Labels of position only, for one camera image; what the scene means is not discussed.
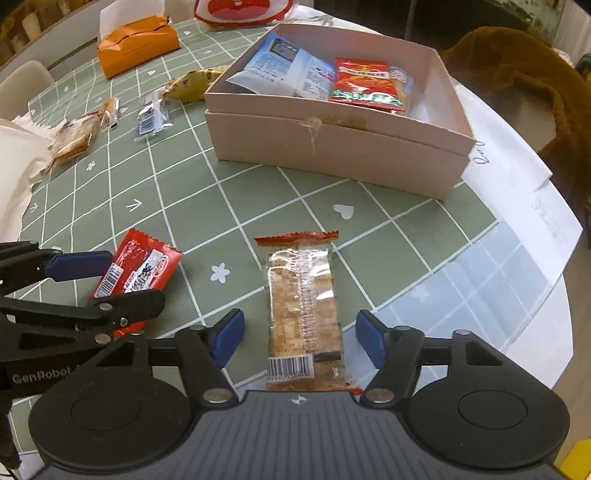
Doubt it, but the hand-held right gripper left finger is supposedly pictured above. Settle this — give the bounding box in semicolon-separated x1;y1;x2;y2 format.
115;308;246;406

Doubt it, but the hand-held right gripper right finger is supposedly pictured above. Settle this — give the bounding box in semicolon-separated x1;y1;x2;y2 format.
355;309;505;406

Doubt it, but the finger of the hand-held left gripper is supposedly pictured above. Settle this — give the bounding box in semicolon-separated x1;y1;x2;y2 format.
0;290;166;332
0;241;116;297

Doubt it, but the small red snack packet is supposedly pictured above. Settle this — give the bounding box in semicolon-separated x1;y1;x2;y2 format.
92;228;184;337

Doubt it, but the wafer packet with red ends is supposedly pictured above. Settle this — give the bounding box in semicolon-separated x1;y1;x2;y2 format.
254;230;363;394

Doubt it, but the pink cardboard box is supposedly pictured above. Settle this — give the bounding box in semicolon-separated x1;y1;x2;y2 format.
203;23;476;200

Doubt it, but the long cracker pack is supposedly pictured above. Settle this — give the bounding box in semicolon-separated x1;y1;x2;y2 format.
390;65;415;114

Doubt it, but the red green snack packet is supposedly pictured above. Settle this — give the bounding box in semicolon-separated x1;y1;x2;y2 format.
328;58;402;108

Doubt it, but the blue white snack packet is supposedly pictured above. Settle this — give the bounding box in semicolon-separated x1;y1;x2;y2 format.
226;33;337;99

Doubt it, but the white printed cloth bag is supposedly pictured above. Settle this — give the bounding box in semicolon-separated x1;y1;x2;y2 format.
0;117;54;232

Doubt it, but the brown cake in clear wrapper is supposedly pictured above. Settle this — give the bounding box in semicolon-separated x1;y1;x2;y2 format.
41;98;122;177

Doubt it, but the large translucent paper sheet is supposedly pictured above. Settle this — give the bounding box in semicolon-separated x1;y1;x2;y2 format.
365;178;583;354

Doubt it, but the small clear barcode packet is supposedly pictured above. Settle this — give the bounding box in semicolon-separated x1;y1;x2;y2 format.
134;90;174;142

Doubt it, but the white chair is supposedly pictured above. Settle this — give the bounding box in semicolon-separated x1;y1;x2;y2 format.
0;60;59;123

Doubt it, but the yellow snack packet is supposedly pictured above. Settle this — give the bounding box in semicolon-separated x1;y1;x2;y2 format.
161;66;230;102

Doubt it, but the white paper sheet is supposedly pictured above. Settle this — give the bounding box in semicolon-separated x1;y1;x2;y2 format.
462;83;553;195

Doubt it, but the orange tissue box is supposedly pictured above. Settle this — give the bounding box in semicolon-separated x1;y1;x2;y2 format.
97;14;181;79

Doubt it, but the white tissue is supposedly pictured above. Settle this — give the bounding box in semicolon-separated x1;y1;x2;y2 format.
99;0;168;36

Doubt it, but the red white rabbit face bag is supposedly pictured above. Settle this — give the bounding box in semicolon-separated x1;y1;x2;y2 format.
193;0;294;31

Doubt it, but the black glass cabinet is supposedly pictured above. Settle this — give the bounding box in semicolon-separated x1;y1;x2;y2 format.
406;0;562;45

